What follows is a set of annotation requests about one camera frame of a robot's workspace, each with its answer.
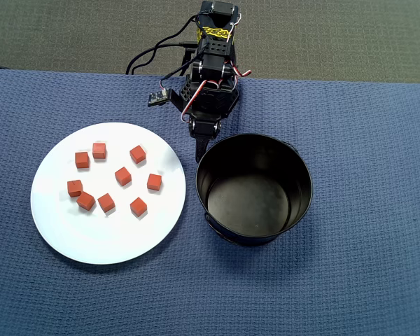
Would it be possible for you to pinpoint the red white servo wire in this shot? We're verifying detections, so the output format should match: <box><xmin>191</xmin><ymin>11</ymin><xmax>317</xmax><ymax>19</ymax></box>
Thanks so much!
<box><xmin>179</xmin><ymin>78</ymin><xmax>221</xmax><ymax>124</ymax></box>

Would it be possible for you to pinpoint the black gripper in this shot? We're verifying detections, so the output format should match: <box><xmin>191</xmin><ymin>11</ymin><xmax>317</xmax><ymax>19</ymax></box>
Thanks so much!
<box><xmin>188</xmin><ymin>82</ymin><xmax>239</xmax><ymax>165</ymax></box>

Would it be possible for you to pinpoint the red cube with black mark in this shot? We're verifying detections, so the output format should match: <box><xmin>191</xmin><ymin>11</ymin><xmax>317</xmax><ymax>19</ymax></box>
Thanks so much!
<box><xmin>66</xmin><ymin>179</ymin><xmax>84</xmax><ymax>198</ymax></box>

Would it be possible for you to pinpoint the thin black camera cable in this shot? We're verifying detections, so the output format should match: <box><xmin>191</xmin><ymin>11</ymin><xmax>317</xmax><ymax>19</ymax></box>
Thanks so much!
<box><xmin>160</xmin><ymin>64</ymin><xmax>195</xmax><ymax>88</ymax></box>

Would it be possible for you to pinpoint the black metal bucket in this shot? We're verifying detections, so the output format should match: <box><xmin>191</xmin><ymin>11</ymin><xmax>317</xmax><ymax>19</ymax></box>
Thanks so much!
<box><xmin>195</xmin><ymin>133</ymin><xmax>314</xmax><ymax>247</ymax></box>

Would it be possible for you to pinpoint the white round plate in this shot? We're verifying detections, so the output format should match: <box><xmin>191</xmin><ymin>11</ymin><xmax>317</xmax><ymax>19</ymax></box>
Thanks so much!
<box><xmin>30</xmin><ymin>121</ymin><xmax>187</xmax><ymax>265</ymax></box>

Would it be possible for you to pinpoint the blue woven table cloth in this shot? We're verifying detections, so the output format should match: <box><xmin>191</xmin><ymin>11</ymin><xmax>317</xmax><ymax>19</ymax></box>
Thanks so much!
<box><xmin>0</xmin><ymin>67</ymin><xmax>420</xmax><ymax>336</ymax></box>

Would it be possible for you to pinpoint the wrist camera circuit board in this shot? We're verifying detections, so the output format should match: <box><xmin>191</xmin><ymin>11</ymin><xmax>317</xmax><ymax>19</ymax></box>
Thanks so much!
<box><xmin>147</xmin><ymin>89</ymin><xmax>172</xmax><ymax>107</ymax></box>

